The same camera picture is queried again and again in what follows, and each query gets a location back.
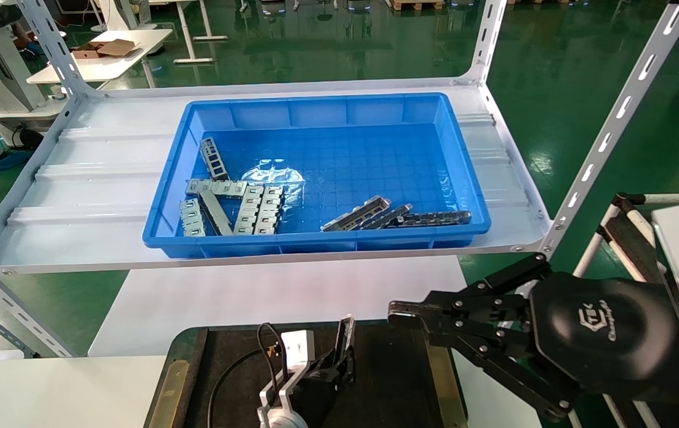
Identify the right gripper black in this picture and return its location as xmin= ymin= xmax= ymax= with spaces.
xmin=387 ymin=252 xmax=679 ymax=423

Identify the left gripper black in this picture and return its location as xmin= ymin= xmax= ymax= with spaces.
xmin=290 ymin=348 xmax=356 ymax=428

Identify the long silver channel part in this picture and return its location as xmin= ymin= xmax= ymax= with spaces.
xmin=335 ymin=314 xmax=357 ymax=370
xmin=321 ymin=196 xmax=392 ymax=232

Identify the black flat container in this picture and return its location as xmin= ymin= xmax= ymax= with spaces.
xmin=143 ymin=318 xmax=469 ymax=428

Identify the dark long metal part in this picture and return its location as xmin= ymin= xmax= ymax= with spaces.
xmin=386 ymin=210 xmax=472 ymax=229

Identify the slim grey metal part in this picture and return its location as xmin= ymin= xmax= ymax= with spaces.
xmin=362 ymin=203 xmax=413 ymax=231

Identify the short silver stamped part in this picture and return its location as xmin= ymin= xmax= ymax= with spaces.
xmin=179 ymin=199 xmax=206 ymax=237

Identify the white tube cart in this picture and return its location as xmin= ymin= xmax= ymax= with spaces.
xmin=573 ymin=192 xmax=679 ymax=428

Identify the clear plastic bag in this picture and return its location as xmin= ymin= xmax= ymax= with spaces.
xmin=239 ymin=159 xmax=305 ymax=209

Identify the blue plastic bin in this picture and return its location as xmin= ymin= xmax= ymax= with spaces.
xmin=142 ymin=92 xmax=492 ymax=259

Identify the white metal shelf rack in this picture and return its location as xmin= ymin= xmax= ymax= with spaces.
xmin=0 ymin=0 xmax=679 ymax=358

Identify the wooden pallet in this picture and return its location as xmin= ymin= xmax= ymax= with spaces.
xmin=389 ymin=0 xmax=444 ymax=12

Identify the white table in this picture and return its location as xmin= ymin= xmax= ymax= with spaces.
xmin=27 ymin=28 xmax=174 ymax=91

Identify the black floor device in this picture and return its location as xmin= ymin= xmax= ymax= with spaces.
xmin=11 ymin=125 xmax=44 ymax=150

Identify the open cardboard box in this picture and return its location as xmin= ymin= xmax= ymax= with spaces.
xmin=71 ymin=39 xmax=141 ymax=59

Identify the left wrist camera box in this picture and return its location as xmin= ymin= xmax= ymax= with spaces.
xmin=258 ymin=329 xmax=317 ymax=426

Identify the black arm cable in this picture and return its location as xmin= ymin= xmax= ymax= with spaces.
xmin=207 ymin=322 xmax=286 ymax=428

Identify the perforated grey metal bracket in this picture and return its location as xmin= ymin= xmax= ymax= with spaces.
xmin=200 ymin=137 xmax=230 ymax=181

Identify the white desk leg frame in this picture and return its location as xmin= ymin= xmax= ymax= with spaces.
xmin=172 ymin=0 xmax=229 ymax=65

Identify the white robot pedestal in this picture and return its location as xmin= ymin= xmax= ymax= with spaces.
xmin=0 ymin=0 xmax=71 ymax=130

